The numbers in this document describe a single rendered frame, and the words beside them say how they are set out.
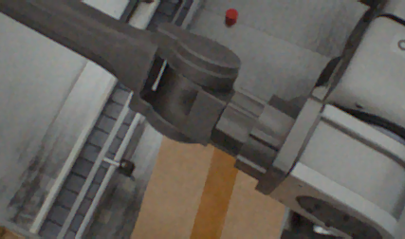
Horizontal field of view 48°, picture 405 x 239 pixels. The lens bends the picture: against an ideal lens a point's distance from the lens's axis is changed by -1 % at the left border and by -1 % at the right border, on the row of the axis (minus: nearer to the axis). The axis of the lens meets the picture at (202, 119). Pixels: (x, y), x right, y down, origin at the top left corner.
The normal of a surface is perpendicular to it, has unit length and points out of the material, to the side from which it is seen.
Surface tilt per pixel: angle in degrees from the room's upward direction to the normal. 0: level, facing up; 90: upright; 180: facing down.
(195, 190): 0
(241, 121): 14
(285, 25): 0
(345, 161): 0
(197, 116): 42
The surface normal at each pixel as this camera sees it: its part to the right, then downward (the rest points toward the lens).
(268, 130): -0.07, -0.16
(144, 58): -0.28, 0.32
